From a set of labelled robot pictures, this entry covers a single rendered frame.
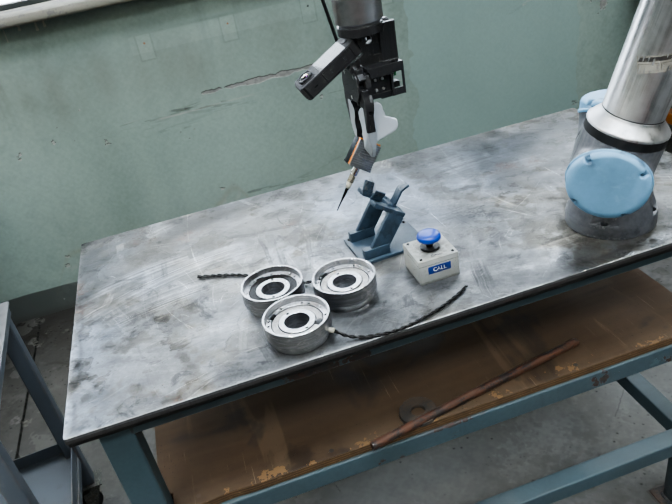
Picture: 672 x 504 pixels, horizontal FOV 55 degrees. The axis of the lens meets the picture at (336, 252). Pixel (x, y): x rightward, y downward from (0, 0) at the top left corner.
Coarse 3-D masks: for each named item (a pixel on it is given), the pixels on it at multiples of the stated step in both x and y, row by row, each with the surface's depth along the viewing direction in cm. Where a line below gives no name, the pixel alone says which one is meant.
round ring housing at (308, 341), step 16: (272, 304) 102; (288, 304) 104; (304, 304) 103; (320, 304) 102; (272, 320) 102; (288, 320) 101; (304, 320) 102; (272, 336) 96; (288, 336) 95; (304, 336) 95; (320, 336) 97; (288, 352) 98; (304, 352) 97
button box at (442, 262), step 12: (444, 240) 109; (408, 252) 109; (420, 252) 108; (432, 252) 107; (444, 252) 106; (456, 252) 106; (408, 264) 111; (420, 264) 105; (432, 264) 106; (444, 264) 106; (456, 264) 107; (420, 276) 106; (432, 276) 107; (444, 276) 108
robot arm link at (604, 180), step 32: (640, 0) 83; (640, 32) 83; (640, 64) 84; (608, 96) 90; (640, 96) 86; (608, 128) 89; (640, 128) 88; (576, 160) 92; (608, 160) 89; (640, 160) 88; (576, 192) 94; (608, 192) 92; (640, 192) 90
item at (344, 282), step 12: (324, 264) 110; (336, 264) 111; (348, 264) 111; (360, 264) 110; (312, 276) 107; (324, 276) 110; (336, 276) 108; (348, 276) 109; (360, 276) 107; (372, 276) 105; (336, 288) 105; (348, 288) 105; (360, 288) 102; (372, 288) 104; (336, 300) 103; (348, 300) 103; (360, 300) 103
